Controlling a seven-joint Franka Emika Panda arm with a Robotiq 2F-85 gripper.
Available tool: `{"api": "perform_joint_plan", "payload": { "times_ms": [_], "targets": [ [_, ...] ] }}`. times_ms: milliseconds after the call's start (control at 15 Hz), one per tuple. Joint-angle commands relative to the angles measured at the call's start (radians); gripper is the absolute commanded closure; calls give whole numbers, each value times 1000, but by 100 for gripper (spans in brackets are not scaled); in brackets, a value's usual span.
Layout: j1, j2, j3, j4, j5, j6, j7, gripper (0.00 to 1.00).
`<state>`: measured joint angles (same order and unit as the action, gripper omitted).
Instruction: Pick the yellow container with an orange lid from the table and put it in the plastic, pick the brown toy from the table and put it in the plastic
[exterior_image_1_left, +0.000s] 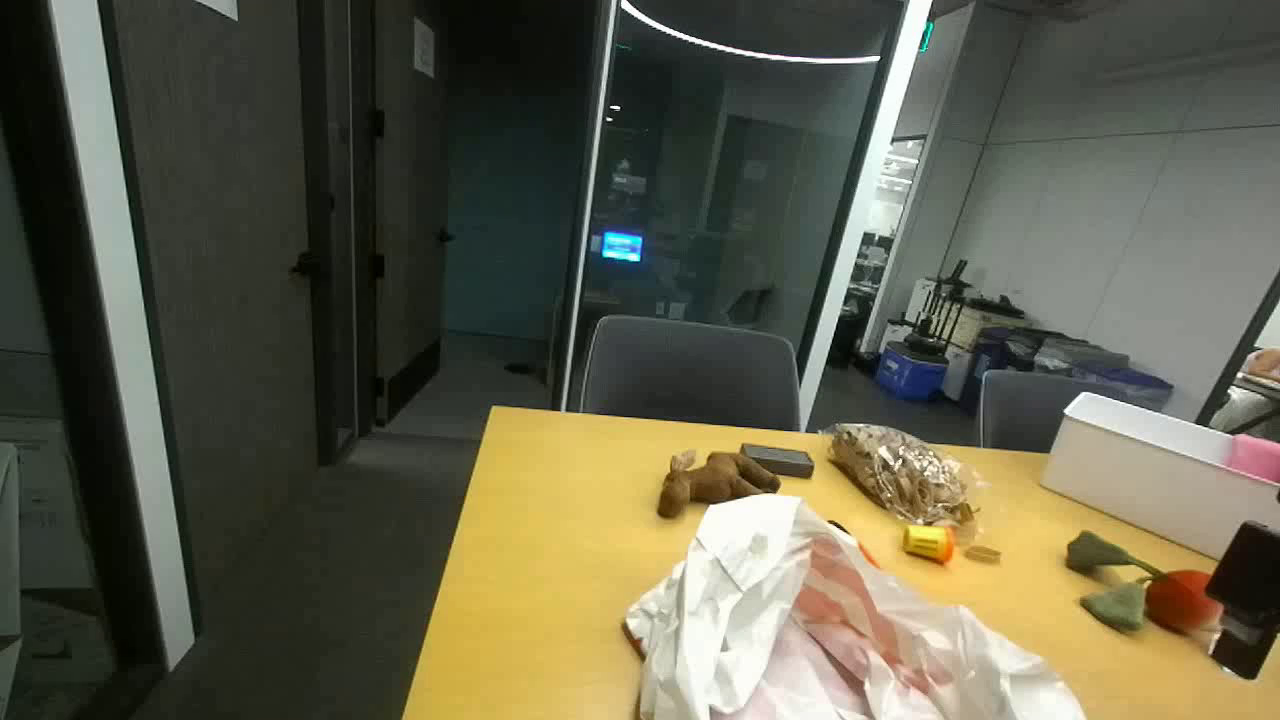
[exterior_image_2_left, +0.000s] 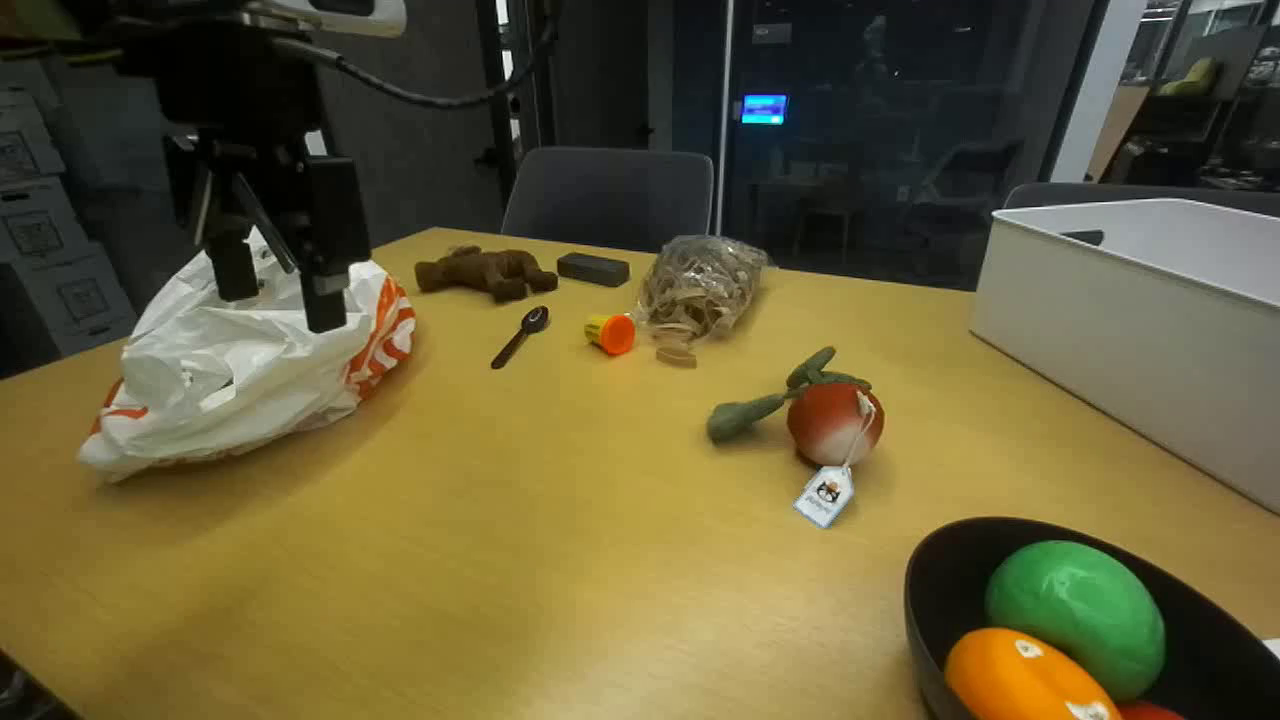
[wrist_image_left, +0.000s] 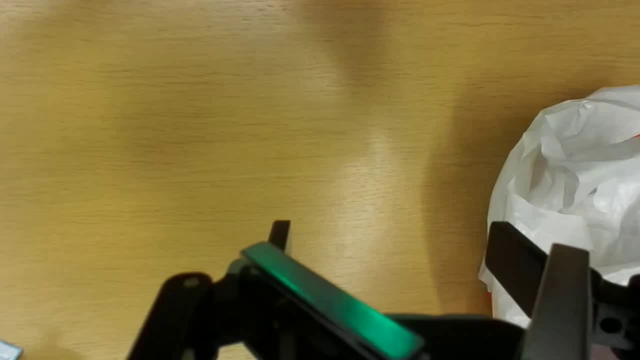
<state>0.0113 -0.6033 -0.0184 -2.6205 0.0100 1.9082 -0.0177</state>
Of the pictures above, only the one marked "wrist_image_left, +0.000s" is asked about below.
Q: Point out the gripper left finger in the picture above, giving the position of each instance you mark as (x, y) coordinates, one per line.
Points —
(332, 306)

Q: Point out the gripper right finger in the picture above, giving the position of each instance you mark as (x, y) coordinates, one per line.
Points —
(560, 300)

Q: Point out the white plastic bag orange print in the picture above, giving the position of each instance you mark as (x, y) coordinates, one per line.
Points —
(572, 173)

